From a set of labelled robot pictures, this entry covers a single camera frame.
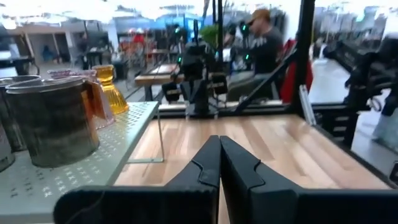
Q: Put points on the black background robot arm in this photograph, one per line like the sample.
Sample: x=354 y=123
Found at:
x=367 y=81

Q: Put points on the green plant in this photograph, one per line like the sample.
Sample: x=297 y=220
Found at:
x=210 y=34

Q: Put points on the person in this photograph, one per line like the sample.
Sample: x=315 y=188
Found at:
x=267 y=53

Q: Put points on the pink ribbed glass candle holder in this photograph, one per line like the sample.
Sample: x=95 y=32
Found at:
x=71 y=74

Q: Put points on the red object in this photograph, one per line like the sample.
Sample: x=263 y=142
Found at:
x=287 y=84

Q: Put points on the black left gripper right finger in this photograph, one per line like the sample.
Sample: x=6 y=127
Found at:
x=264 y=202

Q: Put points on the green perforated metal shelf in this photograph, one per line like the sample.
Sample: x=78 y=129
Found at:
x=124 y=137

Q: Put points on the wooden background table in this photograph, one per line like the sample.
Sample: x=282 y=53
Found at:
x=155 y=77

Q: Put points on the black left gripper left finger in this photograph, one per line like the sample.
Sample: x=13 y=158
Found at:
x=186 y=205

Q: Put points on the silver frame bracket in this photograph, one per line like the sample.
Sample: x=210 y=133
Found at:
x=308 y=105

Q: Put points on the black diagonal frame brace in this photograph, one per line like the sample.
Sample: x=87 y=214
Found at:
x=264 y=82

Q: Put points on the black frame post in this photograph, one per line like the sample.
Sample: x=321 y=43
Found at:
x=303 y=46

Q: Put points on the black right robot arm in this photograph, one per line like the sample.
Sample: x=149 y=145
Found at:
x=199 y=93

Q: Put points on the amber glass candle holder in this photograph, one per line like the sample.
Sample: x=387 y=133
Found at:
x=112 y=96

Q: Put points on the black table frame rail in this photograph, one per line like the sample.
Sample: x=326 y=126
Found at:
x=264 y=109

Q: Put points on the silver tin candle with label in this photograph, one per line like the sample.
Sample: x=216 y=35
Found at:
x=53 y=124

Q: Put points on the dark metal tin candle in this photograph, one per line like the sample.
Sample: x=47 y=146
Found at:
x=12 y=124

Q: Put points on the black vertical pole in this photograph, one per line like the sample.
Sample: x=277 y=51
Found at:
x=220 y=18

